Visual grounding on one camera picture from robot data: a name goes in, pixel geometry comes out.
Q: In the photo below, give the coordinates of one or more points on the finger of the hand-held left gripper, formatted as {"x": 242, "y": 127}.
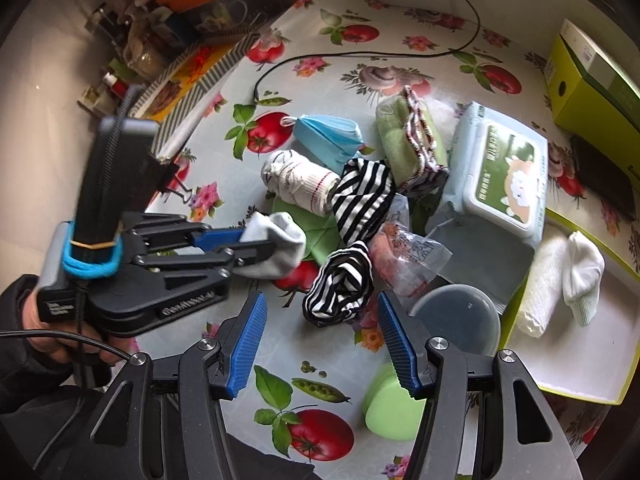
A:
{"x": 215, "y": 237}
{"x": 240, "y": 259}

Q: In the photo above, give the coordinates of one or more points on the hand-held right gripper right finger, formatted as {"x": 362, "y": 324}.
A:
{"x": 397, "y": 345}

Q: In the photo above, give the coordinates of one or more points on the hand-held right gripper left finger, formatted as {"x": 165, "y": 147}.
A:
{"x": 245, "y": 345}

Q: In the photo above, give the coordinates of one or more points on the grey white sock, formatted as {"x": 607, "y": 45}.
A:
{"x": 280, "y": 245}

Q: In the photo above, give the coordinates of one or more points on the black white striped sock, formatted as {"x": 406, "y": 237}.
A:
{"x": 362, "y": 195}
{"x": 340, "y": 285}

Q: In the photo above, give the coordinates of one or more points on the clear plastic packet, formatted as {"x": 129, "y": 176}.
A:
{"x": 405, "y": 255}

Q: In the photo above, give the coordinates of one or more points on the green-edged box lid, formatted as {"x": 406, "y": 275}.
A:
{"x": 560, "y": 360}

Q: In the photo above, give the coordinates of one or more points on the light green towel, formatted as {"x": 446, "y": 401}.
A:
{"x": 395, "y": 140}

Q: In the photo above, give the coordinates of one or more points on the person's left hand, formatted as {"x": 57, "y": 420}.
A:
{"x": 50, "y": 335}

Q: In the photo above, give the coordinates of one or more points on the round clear plastic container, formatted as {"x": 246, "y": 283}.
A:
{"x": 457, "y": 320}

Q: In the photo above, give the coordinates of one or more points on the round green sponge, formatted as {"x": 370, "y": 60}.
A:
{"x": 390, "y": 410}

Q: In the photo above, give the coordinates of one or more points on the floral printed tablecloth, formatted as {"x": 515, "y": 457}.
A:
{"x": 320, "y": 350}

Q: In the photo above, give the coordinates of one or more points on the blue face mask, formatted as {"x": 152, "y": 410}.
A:
{"x": 325, "y": 137}

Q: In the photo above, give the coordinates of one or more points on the rolled white towel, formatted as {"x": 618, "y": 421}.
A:
{"x": 540, "y": 290}

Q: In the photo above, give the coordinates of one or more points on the patterned tray with striped edge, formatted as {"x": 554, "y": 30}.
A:
{"x": 190, "y": 70}

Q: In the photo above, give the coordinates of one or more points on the small bottles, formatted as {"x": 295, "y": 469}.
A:
{"x": 107, "y": 90}

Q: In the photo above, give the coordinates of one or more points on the wet wipes pack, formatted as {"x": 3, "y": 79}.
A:
{"x": 500, "y": 175}

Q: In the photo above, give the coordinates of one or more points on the glass jar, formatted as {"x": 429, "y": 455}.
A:
{"x": 145, "y": 50}

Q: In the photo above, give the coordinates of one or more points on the red black patterned trim cloth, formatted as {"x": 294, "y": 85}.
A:
{"x": 422, "y": 135}

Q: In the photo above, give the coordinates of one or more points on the black phone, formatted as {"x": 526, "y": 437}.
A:
{"x": 600, "y": 175}

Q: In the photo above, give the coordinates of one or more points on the green cardboard box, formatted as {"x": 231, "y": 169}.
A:
{"x": 595, "y": 95}

